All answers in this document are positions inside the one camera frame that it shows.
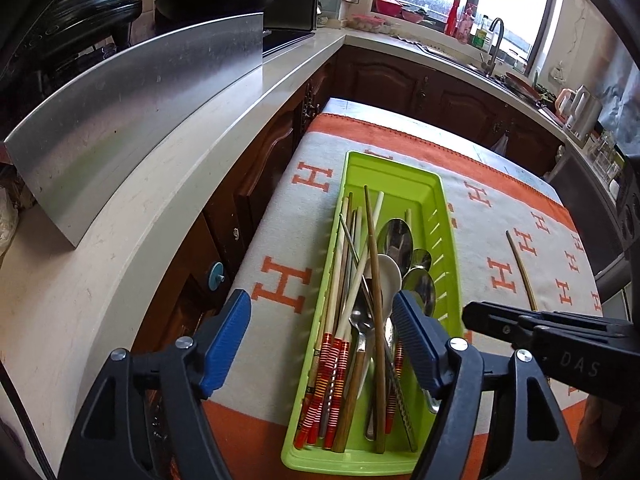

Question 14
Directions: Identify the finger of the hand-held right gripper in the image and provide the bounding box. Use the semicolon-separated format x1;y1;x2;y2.
461;301;538;348
517;310;611;331

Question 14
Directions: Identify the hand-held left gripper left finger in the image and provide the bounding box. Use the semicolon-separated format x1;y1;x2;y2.
57;289;252;480

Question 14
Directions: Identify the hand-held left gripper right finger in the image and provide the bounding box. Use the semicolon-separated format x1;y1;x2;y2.
391;289;583;480

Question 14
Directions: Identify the steel soup spoon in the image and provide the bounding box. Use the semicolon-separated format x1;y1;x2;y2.
401;269;437;318

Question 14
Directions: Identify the thin golden-brown chopstick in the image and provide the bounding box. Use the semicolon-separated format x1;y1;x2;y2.
505;230;541;313

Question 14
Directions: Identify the small spoon with wooden handle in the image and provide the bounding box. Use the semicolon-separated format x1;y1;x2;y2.
331;307;376;455

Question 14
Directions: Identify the brown wooden chopstick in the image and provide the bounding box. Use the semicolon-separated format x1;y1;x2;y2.
363;185;388;455

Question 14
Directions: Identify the white ceramic spoon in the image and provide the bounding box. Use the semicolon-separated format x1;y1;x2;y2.
367;254;403;311

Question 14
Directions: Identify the white chopstick red striped end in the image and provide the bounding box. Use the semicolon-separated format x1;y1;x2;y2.
322;191;386;447

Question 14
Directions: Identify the bamboo chopstick with patterned end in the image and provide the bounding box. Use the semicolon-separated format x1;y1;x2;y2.
317;209;361;438

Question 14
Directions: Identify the large steel spoon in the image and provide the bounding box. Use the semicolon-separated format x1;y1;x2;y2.
376;217;415;271

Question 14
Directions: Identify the green plastic utensil tray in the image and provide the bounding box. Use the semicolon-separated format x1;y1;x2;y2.
280;150;463;476

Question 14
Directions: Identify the person's right hand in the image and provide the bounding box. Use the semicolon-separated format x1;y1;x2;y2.
582;394;618;455

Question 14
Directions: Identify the blue cabinet knob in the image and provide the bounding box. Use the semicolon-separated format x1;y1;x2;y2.
207;261;228;292

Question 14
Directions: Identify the orange patterned blanket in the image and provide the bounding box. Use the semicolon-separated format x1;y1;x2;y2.
200;112;606;480

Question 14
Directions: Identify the steel cabinet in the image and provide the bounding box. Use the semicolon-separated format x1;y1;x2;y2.
545;145;631;281

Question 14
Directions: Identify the glass jar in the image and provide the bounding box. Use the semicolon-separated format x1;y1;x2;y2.
595;132;618;171

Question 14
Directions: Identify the pink cup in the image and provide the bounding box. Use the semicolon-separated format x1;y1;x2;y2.
554;87;573;121

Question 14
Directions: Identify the stack of dishes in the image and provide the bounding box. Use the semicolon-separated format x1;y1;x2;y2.
502;71;543;101

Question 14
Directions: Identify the steel splash guard panel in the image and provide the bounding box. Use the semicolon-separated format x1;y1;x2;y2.
2;12;264;248

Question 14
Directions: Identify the steel kitchen faucet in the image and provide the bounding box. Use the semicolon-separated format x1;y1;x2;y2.
482;17;507;76

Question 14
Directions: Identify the pink bottle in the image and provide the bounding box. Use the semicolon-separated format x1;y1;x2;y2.
460;5;477;43

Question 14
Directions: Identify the black gas stove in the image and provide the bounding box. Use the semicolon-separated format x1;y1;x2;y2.
262;30;316;56

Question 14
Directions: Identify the food container with pink lid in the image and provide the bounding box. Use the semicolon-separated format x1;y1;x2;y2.
350;14;388;32

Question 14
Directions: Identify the clear plastic wall sheet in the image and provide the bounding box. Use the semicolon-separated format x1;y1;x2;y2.
597;45;640;136

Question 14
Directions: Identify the black cooker with red handle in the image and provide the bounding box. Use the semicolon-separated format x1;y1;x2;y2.
0;0;143;86

